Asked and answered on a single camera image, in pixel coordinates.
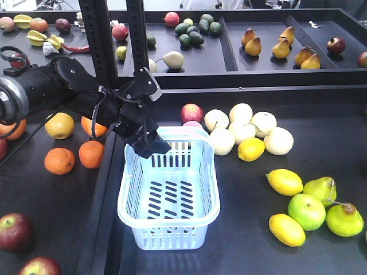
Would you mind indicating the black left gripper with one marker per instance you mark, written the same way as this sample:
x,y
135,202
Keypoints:
x,y
134,125

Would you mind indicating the light blue plastic basket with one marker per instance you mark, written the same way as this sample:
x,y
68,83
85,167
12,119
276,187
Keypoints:
x,y
169,200

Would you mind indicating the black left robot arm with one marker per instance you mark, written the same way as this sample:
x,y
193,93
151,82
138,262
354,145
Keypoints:
x,y
64,82

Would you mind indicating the pink peach behind basket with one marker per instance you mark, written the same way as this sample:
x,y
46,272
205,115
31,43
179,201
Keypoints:
x,y
192,123

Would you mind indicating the red apple behind basket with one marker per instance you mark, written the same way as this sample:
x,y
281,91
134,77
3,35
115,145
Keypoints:
x,y
191,112

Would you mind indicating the large orange near divider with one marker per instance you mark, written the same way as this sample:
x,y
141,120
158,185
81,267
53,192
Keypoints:
x,y
86,124

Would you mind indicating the orange front right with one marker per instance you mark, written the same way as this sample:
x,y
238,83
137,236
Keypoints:
x,y
91,154

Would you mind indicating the orange front left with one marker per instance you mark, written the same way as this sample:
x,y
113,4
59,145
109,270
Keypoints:
x,y
59,161

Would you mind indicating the yellow grapefruit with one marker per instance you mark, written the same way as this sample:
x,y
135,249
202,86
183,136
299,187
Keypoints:
x,y
60,126

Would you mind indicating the yellow lemon near melons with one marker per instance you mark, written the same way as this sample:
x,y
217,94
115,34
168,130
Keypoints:
x,y
250,149

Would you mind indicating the yellow lemon right upper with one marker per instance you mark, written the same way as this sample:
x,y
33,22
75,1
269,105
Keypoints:
x,y
285,182

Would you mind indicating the orange far left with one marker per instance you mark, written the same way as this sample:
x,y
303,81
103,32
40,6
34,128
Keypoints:
x,y
5,129

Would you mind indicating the red bell pepper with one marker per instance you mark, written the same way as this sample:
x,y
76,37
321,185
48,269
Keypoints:
x,y
18,64

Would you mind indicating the yellow lemon right lower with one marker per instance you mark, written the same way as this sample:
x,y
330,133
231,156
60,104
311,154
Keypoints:
x,y
287,230

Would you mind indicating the red apple front left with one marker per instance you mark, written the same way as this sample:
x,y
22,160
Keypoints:
x,y
16,233

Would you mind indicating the red apple bottom left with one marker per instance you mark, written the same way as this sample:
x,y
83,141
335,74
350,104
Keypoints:
x,y
41,266

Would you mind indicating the green apple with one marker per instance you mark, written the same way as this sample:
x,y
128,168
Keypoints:
x,y
307,210

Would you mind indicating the green pear upper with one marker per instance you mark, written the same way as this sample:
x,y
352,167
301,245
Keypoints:
x,y
323,188

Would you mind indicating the green pear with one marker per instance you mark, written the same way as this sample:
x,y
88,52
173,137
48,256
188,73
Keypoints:
x,y
323,188
344,220

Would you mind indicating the green pear lower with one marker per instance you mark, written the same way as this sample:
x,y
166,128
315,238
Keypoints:
x,y
344,220

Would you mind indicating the black upright shelf post right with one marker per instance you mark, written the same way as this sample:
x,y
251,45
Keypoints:
x,y
137,28

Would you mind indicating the black upright shelf post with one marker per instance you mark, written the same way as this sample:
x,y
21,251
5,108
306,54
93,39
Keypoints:
x,y
137,28
97,26

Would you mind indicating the black upright shelf post left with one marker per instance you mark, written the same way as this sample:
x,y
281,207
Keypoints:
x,y
97,26

